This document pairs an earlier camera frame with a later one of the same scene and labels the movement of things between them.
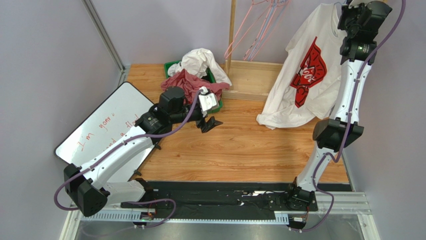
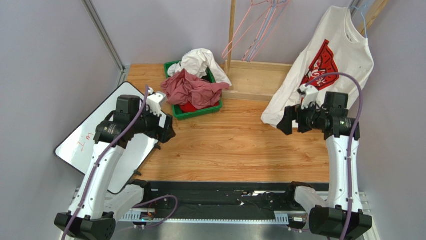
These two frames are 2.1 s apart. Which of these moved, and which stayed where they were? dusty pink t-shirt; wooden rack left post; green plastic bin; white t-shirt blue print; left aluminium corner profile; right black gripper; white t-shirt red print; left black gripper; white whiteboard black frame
Moved: left black gripper; right black gripper; white t-shirt red print
Stayed: dusty pink t-shirt; green plastic bin; white whiteboard black frame; white t-shirt blue print; wooden rack left post; left aluminium corner profile
